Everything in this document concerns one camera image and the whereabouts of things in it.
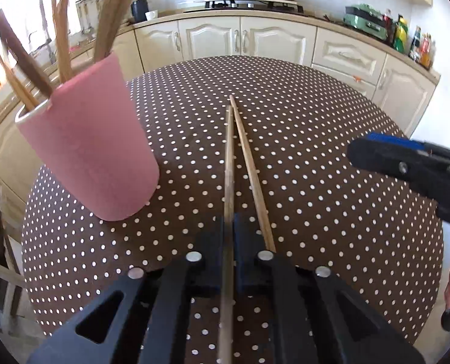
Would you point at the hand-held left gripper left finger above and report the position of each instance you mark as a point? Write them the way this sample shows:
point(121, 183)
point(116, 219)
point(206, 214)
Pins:
point(218, 250)

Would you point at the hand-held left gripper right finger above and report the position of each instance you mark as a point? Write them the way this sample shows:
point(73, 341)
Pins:
point(240, 250)

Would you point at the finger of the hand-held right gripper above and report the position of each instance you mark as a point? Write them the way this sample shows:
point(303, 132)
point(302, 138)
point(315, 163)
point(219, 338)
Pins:
point(391, 163)
point(399, 141)

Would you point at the wooden chopstick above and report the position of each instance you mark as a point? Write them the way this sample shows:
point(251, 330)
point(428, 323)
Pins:
point(249, 167)
point(229, 159)

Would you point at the pink cup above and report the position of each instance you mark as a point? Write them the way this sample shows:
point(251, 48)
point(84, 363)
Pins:
point(92, 140)

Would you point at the bunch of wooden chopsticks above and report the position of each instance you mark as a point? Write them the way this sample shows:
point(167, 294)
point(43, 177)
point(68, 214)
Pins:
point(111, 15)

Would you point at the round polka-dot table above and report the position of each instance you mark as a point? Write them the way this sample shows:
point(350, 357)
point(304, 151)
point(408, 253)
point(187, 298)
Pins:
point(323, 216)

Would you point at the amber sauce bottle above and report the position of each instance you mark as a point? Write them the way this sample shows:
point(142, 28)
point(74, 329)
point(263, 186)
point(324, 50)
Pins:
point(426, 52)

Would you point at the dark sauce bottle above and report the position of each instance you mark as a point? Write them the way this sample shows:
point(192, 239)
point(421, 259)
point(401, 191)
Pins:
point(415, 43)

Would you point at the green yellow bottle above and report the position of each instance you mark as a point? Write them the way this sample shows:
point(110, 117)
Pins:
point(400, 35)

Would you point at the red-capped bottle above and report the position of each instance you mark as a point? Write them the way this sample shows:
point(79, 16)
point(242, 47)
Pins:
point(388, 26)

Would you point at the green electric grill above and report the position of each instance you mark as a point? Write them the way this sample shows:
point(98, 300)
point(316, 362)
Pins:
point(365, 21)

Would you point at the black gas stove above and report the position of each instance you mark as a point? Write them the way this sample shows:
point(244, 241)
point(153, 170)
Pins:
point(247, 5)

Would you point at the wooden chair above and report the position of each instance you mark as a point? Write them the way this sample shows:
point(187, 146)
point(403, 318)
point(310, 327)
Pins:
point(5, 273)

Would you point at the white mug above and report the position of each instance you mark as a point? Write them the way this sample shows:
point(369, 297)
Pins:
point(151, 15)

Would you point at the black kettle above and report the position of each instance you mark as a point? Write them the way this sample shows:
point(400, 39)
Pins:
point(139, 10)

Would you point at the window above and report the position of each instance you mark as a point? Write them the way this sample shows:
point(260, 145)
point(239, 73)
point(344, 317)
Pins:
point(28, 15)

